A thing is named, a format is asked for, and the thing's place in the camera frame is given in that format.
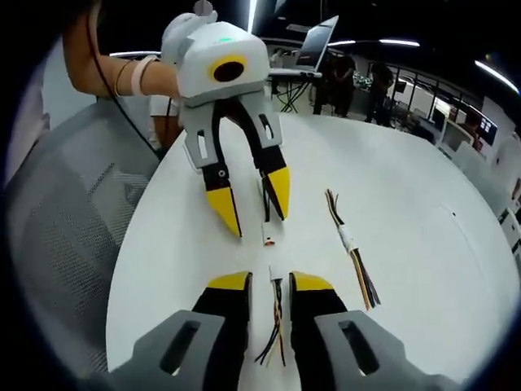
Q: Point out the open laptop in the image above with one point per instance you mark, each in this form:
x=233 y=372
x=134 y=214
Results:
x=317 y=49

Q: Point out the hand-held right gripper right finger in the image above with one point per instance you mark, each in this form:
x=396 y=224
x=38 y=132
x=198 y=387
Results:
x=313 y=326

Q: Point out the pink wristband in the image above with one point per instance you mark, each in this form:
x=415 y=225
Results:
x=140 y=75

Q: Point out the white cabinet row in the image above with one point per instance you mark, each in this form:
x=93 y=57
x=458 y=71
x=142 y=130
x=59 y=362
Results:
x=480 y=163

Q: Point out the person's left hand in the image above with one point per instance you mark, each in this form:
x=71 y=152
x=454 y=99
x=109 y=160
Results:
x=177 y=32

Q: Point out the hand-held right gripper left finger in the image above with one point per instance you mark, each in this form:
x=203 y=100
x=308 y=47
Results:
x=221 y=326

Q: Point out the grey mesh chair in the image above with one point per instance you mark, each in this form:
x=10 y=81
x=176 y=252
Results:
x=69 y=203

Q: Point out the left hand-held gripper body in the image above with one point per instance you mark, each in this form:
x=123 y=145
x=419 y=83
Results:
x=203 y=69

